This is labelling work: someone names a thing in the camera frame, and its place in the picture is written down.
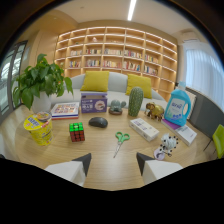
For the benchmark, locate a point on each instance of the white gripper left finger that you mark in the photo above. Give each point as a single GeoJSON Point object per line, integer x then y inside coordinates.
{"type": "Point", "coordinates": [69, 170]}

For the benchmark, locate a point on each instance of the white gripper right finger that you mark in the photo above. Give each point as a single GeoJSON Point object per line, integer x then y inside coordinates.
{"type": "Point", "coordinates": [156, 169]}

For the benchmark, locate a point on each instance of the yellow cup noodles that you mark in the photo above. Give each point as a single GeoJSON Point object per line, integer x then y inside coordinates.
{"type": "Point", "coordinates": [40, 129]}

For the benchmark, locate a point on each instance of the white spotted toy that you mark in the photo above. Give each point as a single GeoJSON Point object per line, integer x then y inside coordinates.
{"type": "Point", "coordinates": [166, 146]}

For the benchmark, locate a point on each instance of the rubik's cube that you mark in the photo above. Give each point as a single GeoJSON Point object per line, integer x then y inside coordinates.
{"type": "Point", "coordinates": [77, 132]}

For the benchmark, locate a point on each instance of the white rectangular box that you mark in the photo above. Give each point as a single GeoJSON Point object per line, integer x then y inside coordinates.
{"type": "Point", "coordinates": [144, 129]}

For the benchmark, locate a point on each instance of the white and purple book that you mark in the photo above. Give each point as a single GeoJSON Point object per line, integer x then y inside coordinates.
{"type": "Point", "coordinates": [182, 131]}

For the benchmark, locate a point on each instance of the black computer mouse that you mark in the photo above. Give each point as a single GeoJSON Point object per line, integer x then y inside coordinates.
{"type": "Point", "coordinates": [98, 122]}

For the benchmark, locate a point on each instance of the golden elephant figurine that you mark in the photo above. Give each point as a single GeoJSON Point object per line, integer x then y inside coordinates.
{"type": "Point", "coordinates": [154, 110]}

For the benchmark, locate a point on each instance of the colourful book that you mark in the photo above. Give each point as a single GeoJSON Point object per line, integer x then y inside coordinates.
{"type": "Point", "coordinates": [65, 110]}

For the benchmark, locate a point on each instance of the blue detergent bottle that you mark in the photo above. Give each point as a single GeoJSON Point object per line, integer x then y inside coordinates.
{"type": "Point", "coordinates": [177, 108]}

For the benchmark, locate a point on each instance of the green chair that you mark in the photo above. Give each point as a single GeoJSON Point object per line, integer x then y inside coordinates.
{"type": "Point", "coordinates": [218, 140]}

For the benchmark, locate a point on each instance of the tall green cactus ornament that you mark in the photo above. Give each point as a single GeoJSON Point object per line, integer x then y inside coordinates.
{"type": "Point", "coordinates": [135, 101]}

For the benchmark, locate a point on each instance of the purple box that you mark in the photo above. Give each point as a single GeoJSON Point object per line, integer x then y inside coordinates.
{"type": "Point", "coordinates": [94, 102]}

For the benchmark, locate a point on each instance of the small cactus figurine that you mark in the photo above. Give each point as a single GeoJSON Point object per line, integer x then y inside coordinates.
{"type": "Point", "coordinates": [116, 106]}

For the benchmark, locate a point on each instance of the yellow cushion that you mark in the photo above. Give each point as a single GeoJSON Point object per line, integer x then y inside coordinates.
{"type": "Point", "coordinates": [95, 81]}
{"type": "Point", "coordinates": [139, 84]}

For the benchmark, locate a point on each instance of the grey sofa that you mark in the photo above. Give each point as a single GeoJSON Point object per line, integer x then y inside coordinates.
{"type": "Point", "coordinates": [115, 89]}

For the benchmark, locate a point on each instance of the green potted plant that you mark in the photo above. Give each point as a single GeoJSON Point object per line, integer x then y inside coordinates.
{"type": "Point", "coordinates": [40, 81]}

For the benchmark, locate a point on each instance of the wooden bookshelf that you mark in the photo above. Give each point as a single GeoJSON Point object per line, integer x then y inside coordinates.
{"type": "Point", "coordinates": [117, 56]}

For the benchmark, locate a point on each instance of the ceiling strip light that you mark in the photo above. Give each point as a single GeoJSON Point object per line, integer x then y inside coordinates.
{"type": "Point", "coordinates": [132, 9]}

